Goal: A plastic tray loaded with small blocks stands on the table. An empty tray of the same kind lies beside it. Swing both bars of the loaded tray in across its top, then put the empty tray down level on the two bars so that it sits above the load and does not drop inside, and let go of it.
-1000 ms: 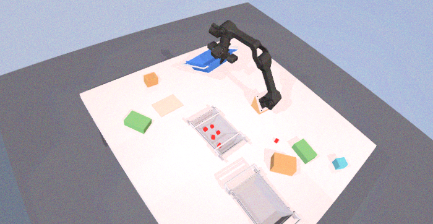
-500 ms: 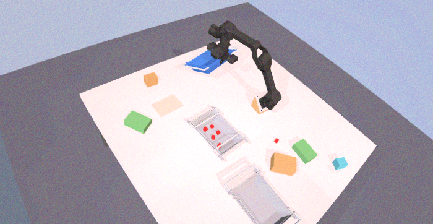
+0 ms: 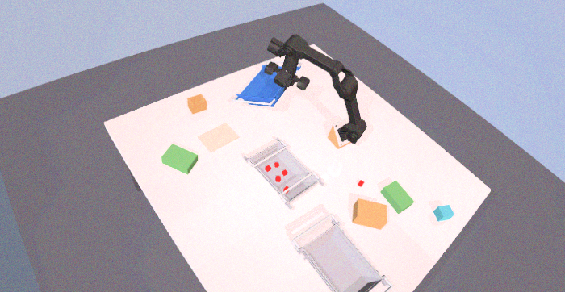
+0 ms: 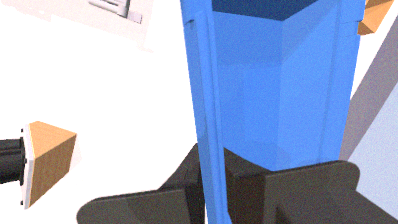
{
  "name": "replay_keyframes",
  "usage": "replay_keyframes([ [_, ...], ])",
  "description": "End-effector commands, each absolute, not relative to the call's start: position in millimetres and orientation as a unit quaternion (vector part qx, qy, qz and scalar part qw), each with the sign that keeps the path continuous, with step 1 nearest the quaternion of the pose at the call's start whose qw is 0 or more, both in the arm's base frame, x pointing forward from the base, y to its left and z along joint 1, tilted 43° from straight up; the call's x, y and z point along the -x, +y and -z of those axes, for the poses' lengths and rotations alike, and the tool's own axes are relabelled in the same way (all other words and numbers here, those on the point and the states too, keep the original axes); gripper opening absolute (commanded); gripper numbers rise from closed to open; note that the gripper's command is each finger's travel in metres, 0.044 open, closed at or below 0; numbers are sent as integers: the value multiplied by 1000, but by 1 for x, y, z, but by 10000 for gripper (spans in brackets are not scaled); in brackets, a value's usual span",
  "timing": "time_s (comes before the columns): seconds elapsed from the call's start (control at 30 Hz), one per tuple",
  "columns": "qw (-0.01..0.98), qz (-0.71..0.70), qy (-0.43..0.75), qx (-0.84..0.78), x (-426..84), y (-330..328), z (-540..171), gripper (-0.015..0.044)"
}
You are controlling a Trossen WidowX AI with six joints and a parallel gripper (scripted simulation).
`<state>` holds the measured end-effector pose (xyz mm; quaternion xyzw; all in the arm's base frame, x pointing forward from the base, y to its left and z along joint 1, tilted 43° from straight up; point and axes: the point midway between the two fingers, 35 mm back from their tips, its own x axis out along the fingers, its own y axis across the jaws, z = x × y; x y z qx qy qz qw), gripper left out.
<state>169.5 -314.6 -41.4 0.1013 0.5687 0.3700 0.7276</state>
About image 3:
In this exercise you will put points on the small light blue block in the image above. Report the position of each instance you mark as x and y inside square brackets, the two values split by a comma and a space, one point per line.
[443, 213]

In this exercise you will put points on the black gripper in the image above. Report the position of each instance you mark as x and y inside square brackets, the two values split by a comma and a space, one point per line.
[302, 83]

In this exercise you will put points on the green rectangular block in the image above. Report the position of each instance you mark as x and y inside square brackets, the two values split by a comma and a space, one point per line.
[179, 159]
[398, 198]

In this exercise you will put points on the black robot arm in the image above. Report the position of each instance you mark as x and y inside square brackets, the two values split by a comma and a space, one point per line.
[297, 48]

